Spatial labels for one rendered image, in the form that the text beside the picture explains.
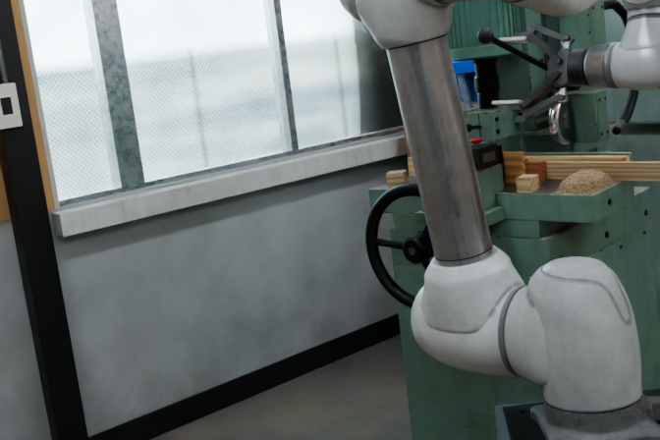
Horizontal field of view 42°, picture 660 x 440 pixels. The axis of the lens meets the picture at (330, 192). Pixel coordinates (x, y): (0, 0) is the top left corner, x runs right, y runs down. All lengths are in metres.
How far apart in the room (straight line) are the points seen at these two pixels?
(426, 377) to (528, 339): 0.87
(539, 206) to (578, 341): 0.61
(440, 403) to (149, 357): 1.23
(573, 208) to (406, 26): 0.69
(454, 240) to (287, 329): 2.04
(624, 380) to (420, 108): 0.52
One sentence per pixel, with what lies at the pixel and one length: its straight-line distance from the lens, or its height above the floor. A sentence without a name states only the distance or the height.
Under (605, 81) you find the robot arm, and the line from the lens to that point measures 1.79.
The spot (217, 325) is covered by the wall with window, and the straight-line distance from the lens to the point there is 3.25.
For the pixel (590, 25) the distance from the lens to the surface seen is 2.21.
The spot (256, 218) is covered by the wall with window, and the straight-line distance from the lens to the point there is 3.28.
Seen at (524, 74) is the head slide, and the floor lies 1.14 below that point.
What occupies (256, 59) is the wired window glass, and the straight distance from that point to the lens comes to 3.37.
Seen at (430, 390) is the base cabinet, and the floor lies 0.39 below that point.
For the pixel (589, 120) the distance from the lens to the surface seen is 2.20.
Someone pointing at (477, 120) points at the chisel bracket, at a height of 1.05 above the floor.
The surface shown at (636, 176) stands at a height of 0.91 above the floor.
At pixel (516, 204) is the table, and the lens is 1.97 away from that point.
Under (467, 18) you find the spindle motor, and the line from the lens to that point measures 2.07.
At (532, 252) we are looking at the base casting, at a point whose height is 0.77.
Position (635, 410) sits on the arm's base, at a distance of 1.45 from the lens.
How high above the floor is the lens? 1.27
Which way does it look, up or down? 10 degrees down
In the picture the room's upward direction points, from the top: 7 degrees counter-clockwise
